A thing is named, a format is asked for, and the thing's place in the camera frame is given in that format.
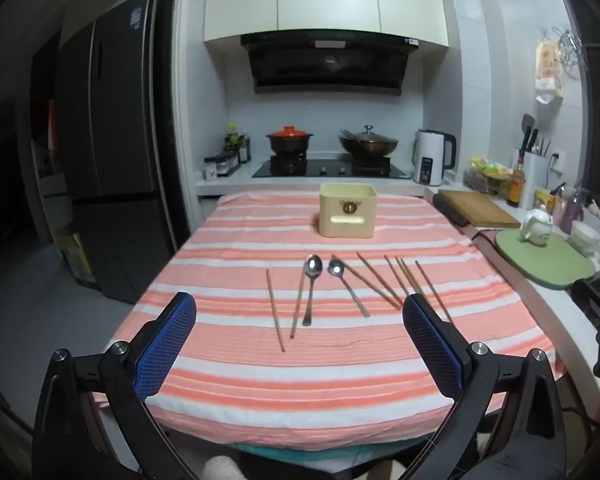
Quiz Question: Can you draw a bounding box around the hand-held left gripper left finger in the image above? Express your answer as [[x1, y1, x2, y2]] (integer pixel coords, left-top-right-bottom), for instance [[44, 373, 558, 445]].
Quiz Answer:
[[31, 291, 201, 480]]

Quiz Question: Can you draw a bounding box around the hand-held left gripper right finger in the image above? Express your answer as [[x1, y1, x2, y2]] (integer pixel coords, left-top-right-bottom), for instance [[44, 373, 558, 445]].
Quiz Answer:
[[402, 293, 567, 480]]

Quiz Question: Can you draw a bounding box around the wooden chopstick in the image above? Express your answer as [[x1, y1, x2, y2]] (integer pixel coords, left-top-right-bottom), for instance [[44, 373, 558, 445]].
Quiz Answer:
[[401, 258, 427, 297], [265, 268, 287, 352], [415, 260, 454, 325], [384, 255, 412, 298], [331, 254, 402, 310], [394, 256, 418, 295], [289, 272, 307, 339], [356, 252, 405, 307]]

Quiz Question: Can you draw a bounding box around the metal spoon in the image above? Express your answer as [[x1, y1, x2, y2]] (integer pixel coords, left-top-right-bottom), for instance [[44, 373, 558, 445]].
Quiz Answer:
[[327, 259, 371, 318], [302, 254, 324, 327]]

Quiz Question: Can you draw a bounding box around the cream utensil holder box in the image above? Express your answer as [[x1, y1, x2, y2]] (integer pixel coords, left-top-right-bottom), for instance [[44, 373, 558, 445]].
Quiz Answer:
[[318, 183, 378, 237]]

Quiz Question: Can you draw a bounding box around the pink white striped tablecloth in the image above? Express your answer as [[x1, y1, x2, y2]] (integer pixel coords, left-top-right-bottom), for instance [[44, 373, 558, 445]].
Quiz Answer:
[[92, 190, 567, 453]]

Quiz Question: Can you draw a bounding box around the green mat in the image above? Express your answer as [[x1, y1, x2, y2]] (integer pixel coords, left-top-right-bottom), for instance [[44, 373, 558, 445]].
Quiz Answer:
[[494, 229, 597, 290]]

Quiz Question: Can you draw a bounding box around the white bowl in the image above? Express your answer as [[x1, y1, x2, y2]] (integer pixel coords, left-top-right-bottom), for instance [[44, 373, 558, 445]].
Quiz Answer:
[[570, 220, 600, 257]]

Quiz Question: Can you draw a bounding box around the yellow box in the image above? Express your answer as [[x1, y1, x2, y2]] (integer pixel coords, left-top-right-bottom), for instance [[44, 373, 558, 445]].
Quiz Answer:
[[61, 231, 95, 287]]

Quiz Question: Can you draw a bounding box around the white teapot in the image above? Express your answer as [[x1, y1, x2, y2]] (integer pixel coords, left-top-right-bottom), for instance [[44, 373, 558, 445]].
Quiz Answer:
[[518, 208, 555, 246]]

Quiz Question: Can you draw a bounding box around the white fluffy cloth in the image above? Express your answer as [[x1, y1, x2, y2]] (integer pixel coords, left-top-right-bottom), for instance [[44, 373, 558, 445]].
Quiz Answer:
[[202, 454, 247, 480]]

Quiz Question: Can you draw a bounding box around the wooden cutting board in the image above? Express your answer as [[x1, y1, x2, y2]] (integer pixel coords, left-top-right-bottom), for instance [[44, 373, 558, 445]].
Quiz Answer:
[[438, 189, 522, 230]]

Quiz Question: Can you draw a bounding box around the teal cloth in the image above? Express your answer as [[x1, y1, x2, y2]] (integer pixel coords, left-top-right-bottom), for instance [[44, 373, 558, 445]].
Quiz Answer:
[[229, 441, 422, 462]]

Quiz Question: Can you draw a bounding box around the yellow container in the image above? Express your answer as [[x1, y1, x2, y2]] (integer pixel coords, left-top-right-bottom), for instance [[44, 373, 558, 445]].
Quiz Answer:
[[534, 187, 557, 214]]

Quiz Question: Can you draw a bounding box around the white knife block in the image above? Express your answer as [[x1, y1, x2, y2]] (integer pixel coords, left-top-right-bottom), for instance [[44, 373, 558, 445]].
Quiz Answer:
[[518, 147, 549, 211]]

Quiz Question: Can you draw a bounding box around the amber oil bottle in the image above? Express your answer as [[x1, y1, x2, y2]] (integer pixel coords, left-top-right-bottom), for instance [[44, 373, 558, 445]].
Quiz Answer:
[[507, 159, 526, 209]]

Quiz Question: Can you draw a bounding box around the basket of snack packets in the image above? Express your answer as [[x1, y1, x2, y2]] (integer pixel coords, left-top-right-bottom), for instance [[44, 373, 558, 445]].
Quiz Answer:
[[464, 157, 514, 197]]

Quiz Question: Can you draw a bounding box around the white electric kettle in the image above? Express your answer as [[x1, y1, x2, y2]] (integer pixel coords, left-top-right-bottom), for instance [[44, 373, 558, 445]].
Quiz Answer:
[[412, 129, 457, 187]]

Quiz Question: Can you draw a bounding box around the row of spice jars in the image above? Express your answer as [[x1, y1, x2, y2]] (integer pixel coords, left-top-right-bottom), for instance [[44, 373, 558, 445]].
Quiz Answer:
[[203, 152, 241, 181]]

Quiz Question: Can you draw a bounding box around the dark grey refrigerator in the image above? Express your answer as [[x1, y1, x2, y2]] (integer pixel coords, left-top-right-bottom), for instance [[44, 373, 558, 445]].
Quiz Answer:
[[55, 0, 177, 305]]

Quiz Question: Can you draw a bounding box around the black gas cooktop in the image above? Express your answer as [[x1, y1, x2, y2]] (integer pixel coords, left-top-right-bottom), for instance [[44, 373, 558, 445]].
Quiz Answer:
[[252, 156, 412, 180]]

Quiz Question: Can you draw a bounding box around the dark metal wok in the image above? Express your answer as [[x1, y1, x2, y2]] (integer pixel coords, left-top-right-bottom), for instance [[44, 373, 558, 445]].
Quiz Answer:
[[338, 130, 400, 159]]

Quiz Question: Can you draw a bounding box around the glass wok lid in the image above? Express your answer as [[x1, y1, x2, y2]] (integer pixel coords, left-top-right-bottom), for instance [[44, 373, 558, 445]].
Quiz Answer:
[[341, 125, 397, 144]]

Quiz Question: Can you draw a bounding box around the black spatula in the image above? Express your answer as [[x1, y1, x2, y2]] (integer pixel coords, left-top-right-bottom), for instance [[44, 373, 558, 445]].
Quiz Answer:
[[520, 113, 536, 152]]

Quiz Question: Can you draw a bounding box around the black clay pot orange lid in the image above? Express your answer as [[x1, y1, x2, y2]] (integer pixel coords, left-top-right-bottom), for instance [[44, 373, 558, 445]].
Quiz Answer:
[[266, 126, 314, 156]]

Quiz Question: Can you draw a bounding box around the hanging paper packet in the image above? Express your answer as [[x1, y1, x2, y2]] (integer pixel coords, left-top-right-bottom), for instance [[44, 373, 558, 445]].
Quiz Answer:
[[534, 40, 565, 107]]

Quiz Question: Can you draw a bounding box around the hanging metal rack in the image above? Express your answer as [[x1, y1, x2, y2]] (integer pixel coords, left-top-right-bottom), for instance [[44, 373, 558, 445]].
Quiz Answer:
[[559, 26, 584, 80]]

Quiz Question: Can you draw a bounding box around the black range hood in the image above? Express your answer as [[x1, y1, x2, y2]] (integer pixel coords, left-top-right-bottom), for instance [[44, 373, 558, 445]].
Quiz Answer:
[[240, 31, 421, 97]]

